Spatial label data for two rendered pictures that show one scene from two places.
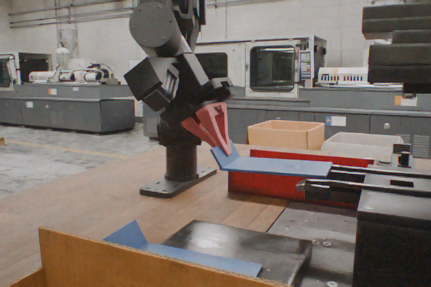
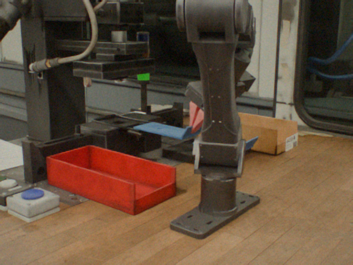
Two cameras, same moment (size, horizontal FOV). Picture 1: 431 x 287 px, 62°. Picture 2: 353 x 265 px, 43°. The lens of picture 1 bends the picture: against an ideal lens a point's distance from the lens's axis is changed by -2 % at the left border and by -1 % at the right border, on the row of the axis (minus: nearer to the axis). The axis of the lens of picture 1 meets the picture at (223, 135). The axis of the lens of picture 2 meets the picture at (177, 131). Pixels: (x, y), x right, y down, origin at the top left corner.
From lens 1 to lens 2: 147 cm
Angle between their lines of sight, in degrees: 153
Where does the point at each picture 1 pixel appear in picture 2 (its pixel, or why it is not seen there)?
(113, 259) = (246, 128)
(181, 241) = not seen: hidden behind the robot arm
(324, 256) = (156, 155)
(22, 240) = (313, 173)
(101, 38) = not seen: outside the picture
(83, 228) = (284, 176)
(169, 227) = not seen: hidden behind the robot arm
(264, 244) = (185, 149)
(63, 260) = (267, 137)
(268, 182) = (146, 174)
